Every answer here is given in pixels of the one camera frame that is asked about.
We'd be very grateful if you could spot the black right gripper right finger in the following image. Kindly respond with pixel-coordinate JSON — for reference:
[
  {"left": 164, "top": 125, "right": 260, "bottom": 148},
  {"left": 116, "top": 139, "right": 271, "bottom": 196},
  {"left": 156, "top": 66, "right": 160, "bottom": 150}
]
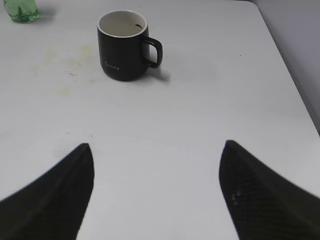
[{"left": 219, "top": 140, "right": 320, "bottom": 240}]

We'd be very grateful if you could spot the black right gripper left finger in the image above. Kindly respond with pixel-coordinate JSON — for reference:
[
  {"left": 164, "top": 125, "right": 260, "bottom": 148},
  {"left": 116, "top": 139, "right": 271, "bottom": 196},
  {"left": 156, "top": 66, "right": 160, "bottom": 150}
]
[{"left": 0, "top": 143, "right": 94, "bottom": 240}]

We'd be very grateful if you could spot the black ceramic mug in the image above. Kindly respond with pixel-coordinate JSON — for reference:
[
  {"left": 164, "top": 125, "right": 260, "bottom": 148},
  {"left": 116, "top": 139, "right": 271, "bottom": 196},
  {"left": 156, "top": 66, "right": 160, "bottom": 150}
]
[{"left": 97, "top": 10, "right": 163, "bottom": 82}]

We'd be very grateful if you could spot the green plastic soda bottle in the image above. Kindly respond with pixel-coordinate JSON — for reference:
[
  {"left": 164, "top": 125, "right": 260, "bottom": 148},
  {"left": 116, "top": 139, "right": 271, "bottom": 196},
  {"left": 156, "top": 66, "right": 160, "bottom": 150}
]
[{"left": 3, "top": 0, "right": 39, "bottom": 23}]

